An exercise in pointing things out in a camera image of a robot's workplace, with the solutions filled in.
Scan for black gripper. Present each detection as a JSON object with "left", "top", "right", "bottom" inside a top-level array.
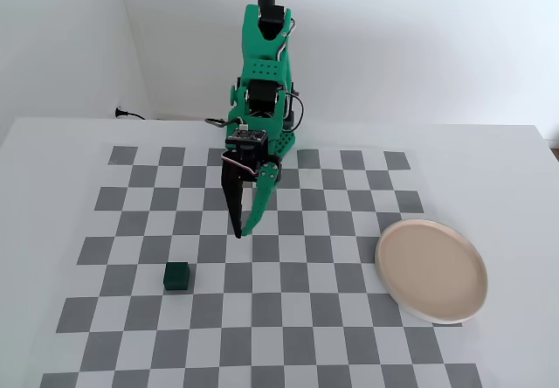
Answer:
[{"left": 220, "top": 140, "right": 285, "bottom": 240}]

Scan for dark green cube dice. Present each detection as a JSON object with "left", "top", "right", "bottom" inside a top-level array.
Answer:
[{"left": 162, "top": 261, "right": 192, "bottom": 294}]

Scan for beige round plate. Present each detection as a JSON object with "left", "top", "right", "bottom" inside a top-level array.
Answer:
[{"left": 374, "top": 218, "right": 489, "bottom": 324}]

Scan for grey white checkerboard mat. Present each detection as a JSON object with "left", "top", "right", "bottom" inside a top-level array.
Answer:
[{"left": 41, "top": 145, "right": 484, "bottom": 388}]

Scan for white red servo wire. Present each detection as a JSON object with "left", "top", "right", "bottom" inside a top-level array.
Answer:
[{"left": 221, "top": 150, "right": 259, "bottom": 176}]

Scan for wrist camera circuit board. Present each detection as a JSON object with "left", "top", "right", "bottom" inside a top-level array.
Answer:
[{"left": 230, "top": 128, "right": 268, "bottom": 145}]

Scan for thin black motor cable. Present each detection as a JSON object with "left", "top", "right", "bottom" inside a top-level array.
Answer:
[{"left": 286, "top": 92, "right": 305, "bottom": 133}]

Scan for black wall power cable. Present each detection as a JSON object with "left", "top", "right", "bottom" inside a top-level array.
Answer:
[{"left": 114, "top": 107, "right": 148, "bottom": 121}]

